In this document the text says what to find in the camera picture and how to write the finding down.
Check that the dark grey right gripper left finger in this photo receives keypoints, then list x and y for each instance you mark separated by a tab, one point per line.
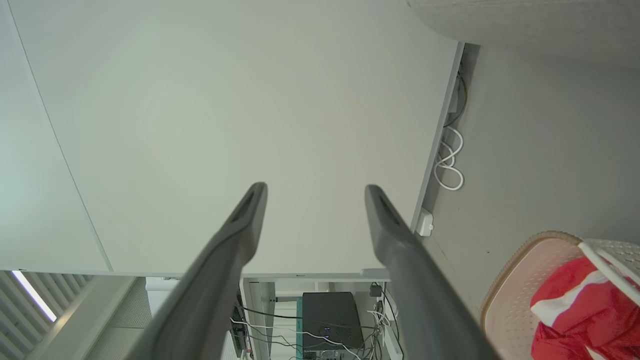
210	280

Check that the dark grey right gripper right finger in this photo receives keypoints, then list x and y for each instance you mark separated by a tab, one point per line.
415	280

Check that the red jersey with white trim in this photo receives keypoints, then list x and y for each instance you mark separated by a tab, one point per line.
575	325

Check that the grey fabric sofa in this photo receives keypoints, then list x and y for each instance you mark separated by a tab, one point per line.
525	20

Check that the small white outlet box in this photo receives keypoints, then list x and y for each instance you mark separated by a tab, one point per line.
425	222

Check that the black computer box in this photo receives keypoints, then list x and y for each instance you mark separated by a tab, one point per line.
330	315

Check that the cream perforated laundry basket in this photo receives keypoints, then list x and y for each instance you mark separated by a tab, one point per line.
515	300

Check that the long ceiling light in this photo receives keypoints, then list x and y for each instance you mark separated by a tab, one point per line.
35	296

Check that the large white partition panel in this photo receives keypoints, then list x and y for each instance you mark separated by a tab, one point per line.
260	100

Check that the white desk frame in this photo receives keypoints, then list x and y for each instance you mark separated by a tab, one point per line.
260	300

